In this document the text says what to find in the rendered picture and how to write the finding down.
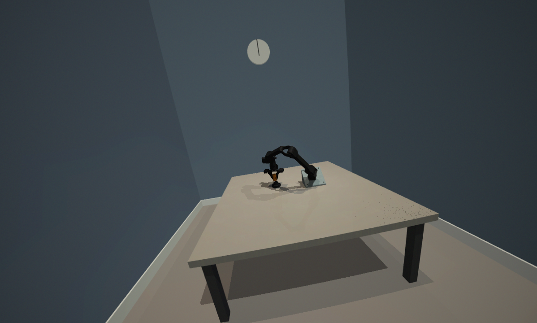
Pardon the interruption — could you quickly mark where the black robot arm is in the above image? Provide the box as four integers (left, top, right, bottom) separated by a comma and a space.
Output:
262, 145, 318, 180

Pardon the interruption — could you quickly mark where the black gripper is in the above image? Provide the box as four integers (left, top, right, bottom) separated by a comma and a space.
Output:
264, 164, 284, 179

